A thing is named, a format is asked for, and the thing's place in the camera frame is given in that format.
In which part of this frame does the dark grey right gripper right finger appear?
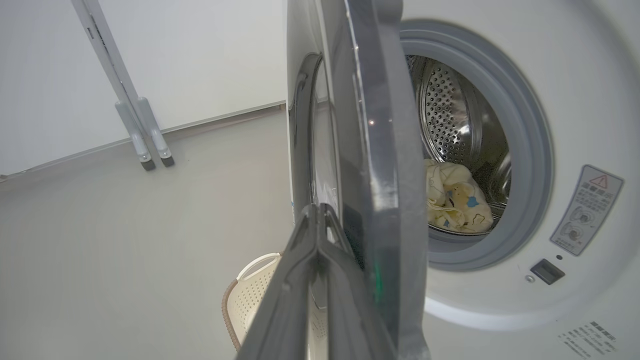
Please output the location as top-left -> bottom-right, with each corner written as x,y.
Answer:
320,202 -> 396,360

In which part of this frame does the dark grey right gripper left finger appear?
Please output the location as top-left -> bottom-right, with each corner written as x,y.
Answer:
235,204 -> 321,360

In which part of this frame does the pale yellow bear-print garment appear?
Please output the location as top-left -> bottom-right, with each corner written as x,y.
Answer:
425,159 -> 496,233

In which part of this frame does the dark round washing machine door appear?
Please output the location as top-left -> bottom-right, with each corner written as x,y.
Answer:
286,0 -> 432,360

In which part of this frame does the cream perforated laundry basket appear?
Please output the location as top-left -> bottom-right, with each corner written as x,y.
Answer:
221,252 -> 331,360

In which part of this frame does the black door latch slot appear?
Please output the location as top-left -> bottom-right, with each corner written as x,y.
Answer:
530,258 -> 566,286

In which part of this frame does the grey rubber door seal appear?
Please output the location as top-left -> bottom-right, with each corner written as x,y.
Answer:
400,20 -> 555,272

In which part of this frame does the white front-load washing machine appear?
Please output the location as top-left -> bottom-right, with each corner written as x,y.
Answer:
400,0 -> 640,360

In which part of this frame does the perforated steel washer drum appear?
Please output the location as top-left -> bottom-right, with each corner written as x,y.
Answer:
406,54 -> 512,236

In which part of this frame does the grey warning sticker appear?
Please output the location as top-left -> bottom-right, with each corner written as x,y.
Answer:
550,164 -> 625,257

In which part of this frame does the grey wheeled board stand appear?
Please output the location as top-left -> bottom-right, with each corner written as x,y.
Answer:
70,0 -> 176,172

